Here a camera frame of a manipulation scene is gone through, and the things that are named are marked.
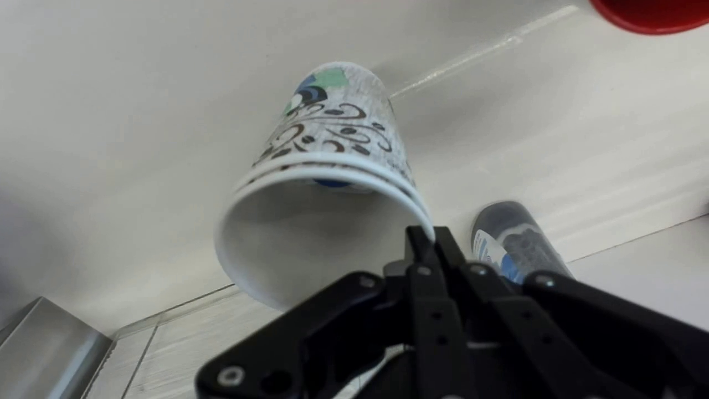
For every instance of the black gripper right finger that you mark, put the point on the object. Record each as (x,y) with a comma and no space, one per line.
(561,339)

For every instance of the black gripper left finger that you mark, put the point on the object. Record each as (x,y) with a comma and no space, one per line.
(355,332)

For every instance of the paper cup holding blue lid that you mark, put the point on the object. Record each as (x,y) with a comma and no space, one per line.
(311,236)

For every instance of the clear water bottle green cap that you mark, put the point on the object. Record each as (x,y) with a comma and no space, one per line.
(516,240)

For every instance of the blue lid with crumpled wrapper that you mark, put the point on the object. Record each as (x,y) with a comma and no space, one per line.
(333,183)

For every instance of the white mug with red inside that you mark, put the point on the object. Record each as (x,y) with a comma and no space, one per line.
(650,14)

